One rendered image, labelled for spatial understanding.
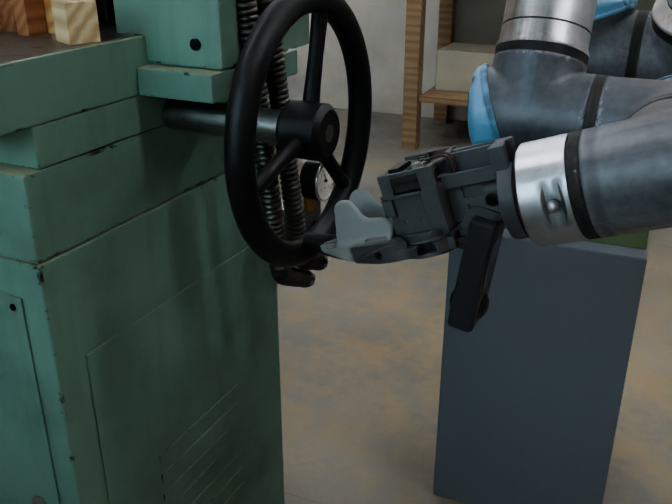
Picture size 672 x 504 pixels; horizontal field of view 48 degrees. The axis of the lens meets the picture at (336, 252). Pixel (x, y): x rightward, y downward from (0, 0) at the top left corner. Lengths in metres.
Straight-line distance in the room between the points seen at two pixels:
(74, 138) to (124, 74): 0.09
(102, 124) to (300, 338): 1.28
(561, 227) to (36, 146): 0.47
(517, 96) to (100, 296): 0.47
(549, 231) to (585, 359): 0.68
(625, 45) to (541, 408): 0.60
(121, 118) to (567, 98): 0.44
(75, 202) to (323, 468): 0.94
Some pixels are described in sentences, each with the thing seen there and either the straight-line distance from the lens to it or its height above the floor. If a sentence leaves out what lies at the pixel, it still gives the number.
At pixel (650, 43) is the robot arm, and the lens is 1.21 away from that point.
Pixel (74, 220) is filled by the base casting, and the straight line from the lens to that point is 0.80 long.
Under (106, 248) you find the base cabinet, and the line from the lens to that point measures 0.84.
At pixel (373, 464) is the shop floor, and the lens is 1.59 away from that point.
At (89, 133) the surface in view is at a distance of 0.80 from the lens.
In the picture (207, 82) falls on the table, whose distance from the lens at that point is 0.79.
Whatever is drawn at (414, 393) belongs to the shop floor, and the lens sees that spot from 1.80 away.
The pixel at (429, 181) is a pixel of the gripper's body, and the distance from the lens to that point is 0.65.
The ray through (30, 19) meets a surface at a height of 0.92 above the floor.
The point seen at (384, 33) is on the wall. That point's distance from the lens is 4.26.
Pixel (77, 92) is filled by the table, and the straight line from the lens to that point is 0.78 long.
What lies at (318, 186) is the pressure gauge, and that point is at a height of 0.66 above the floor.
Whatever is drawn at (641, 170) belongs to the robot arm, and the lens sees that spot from 0.61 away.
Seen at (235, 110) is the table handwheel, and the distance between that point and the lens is 0.67.
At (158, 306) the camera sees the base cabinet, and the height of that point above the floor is 0.59.
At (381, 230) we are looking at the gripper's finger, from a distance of 0.70.
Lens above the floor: 1.02
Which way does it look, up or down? 24 degrees down
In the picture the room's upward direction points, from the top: straight up
